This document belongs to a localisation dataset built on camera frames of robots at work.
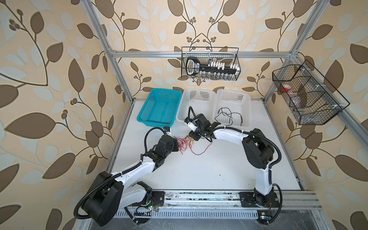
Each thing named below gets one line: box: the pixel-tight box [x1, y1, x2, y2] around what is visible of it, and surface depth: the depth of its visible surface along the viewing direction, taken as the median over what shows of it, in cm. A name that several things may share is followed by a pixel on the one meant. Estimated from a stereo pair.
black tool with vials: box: [185, 56, 241, 80], surface depth 86 cm
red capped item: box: [280, 83, 292, 92], surface depth 84 cm
